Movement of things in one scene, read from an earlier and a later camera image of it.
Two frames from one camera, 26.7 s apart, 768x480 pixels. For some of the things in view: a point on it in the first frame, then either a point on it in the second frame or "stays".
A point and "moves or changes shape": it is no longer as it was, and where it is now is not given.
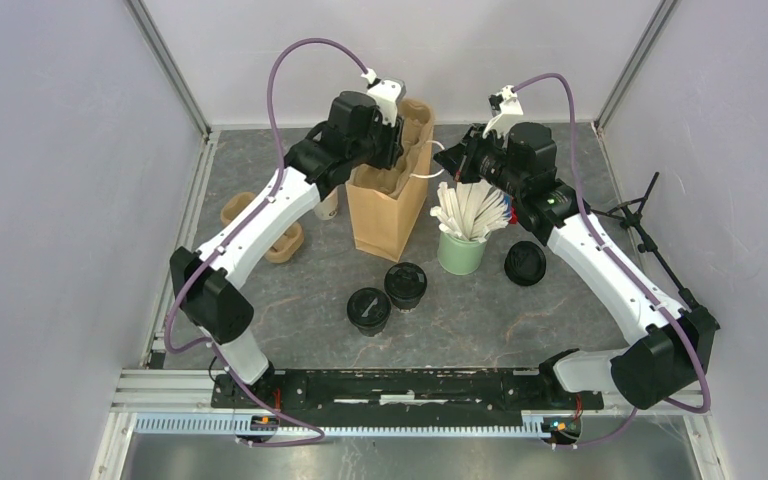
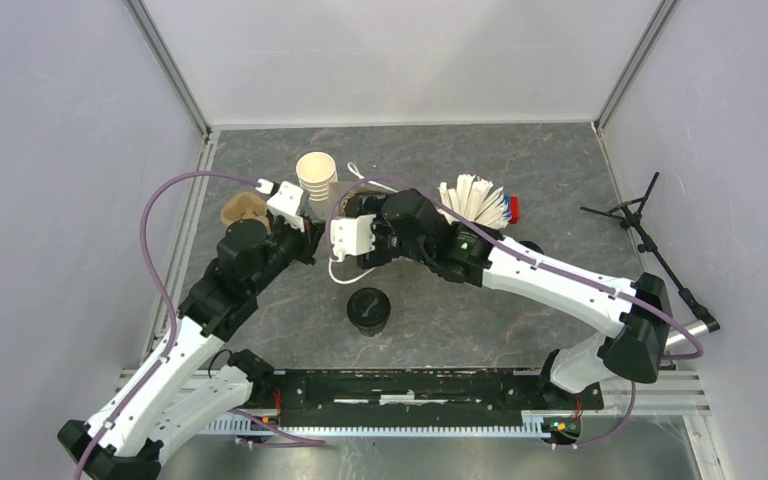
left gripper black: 393,138 -> 308,239
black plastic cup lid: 368,306 stays
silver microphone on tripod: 631,214 stays
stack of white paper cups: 327,209 moves or changes shape
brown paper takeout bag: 385,202 -> 326,210
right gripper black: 459,160 -> 380,255
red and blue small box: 511,211 stays
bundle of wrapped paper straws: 471,209 stays
